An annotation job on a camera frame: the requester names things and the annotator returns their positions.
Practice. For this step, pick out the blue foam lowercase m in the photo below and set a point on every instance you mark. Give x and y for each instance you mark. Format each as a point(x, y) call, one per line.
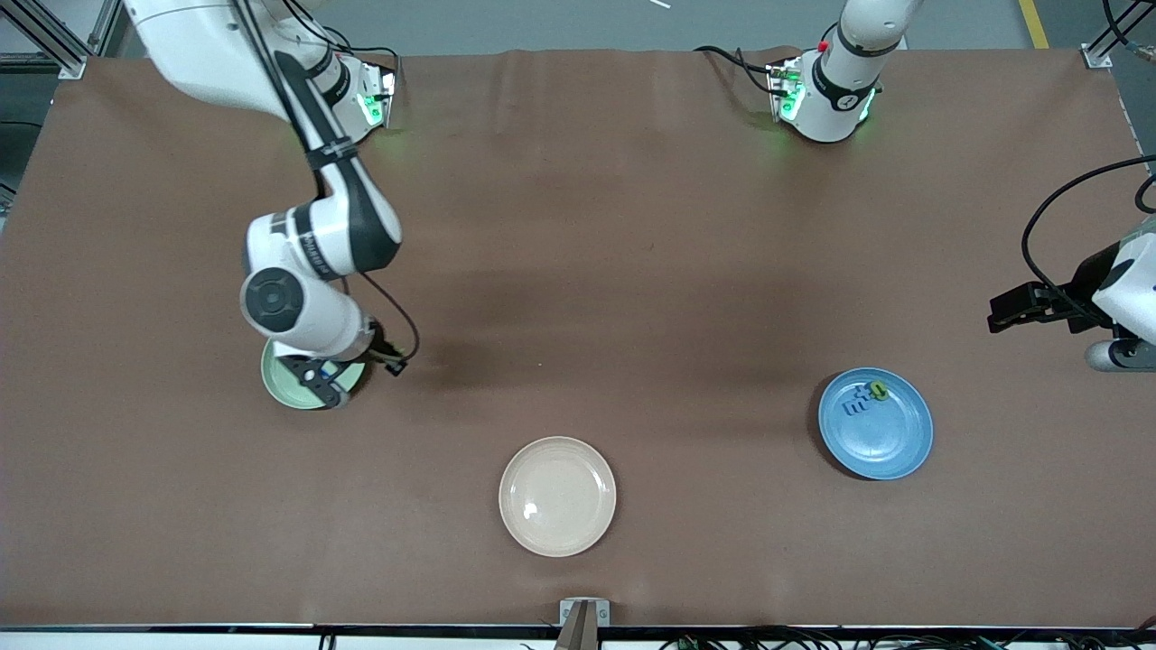
point(853, 407)

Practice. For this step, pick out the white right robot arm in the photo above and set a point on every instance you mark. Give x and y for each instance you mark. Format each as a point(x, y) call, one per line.
point(208, 45)

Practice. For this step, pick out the light green plate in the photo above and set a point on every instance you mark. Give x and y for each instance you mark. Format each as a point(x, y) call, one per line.
point(275, 384)

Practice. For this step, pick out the brown table mat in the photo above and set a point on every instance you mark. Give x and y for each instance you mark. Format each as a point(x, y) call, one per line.
point(181, 496)

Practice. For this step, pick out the blue plate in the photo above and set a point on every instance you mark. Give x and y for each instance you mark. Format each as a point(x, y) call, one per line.
point(876, 447)

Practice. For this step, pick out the beige plate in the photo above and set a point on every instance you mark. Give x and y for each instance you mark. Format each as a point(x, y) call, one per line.
point(557, 506)

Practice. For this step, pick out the silver base connector box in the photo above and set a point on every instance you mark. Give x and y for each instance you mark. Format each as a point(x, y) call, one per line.
point(377, 95)

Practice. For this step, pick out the aluminium frame post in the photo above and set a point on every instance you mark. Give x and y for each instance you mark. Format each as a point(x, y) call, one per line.
point(1097, 59)
point(72, 66)

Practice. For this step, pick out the silver camera mount bracket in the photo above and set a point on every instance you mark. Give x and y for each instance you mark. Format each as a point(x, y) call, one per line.
point(584, 632)

